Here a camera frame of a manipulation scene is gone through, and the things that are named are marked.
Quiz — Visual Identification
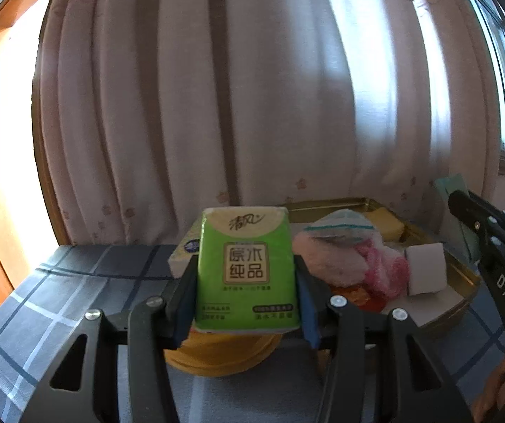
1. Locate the gold tin box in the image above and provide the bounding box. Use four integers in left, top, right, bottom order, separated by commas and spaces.
285, 197, 482, 340

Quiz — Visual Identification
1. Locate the white foam roll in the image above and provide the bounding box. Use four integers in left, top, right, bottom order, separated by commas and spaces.
404, 242, 449, 297

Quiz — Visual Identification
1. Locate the clear zip bag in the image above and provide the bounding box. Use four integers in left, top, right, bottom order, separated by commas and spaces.
303, 209, 387, 247

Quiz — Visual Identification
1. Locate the yellow sponge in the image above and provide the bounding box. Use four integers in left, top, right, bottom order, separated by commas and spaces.
367, 207, 407, 243

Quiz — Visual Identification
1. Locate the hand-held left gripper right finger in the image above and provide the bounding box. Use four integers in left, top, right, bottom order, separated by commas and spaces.
294, 256, 475, 423

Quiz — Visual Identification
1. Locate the yellow patterned tissue box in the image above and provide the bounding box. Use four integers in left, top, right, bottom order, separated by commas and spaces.
168, 225, 202, 278

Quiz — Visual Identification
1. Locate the red and gold pouch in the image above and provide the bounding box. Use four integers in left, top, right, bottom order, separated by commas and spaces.
329, 284, 387, 313

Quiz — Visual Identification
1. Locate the green tissue pack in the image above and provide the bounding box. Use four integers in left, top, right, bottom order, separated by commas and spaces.
193, 205, 301, 333

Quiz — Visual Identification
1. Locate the pink and white towel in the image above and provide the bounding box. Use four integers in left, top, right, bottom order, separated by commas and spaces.
358, 240, 412, 302

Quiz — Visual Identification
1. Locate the pink fluffy cloth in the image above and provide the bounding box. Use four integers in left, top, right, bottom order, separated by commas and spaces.
292, 229, 370, 287

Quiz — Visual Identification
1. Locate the blue plaid tablecloth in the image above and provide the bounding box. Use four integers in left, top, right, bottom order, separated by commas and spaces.
0, 244, 505, 423

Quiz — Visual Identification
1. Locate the teal cloth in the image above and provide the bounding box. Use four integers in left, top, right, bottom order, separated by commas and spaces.
433, 174, 482, 265

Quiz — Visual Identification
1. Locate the yellow round container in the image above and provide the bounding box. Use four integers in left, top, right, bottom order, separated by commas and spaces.
164, 330, 284, 377

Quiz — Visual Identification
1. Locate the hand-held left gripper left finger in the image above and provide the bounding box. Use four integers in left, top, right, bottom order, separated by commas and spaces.
21, 264, 200, 423

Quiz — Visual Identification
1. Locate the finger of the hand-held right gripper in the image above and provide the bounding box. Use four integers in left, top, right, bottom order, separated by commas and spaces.
448, 190, 500, 247

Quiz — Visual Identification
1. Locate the cream floral curtain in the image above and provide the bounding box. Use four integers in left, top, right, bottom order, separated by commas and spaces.
36, 0, 505, 247

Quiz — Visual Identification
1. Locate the person's right hand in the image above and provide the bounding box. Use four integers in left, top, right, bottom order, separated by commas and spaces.
473, 355, 505, 423

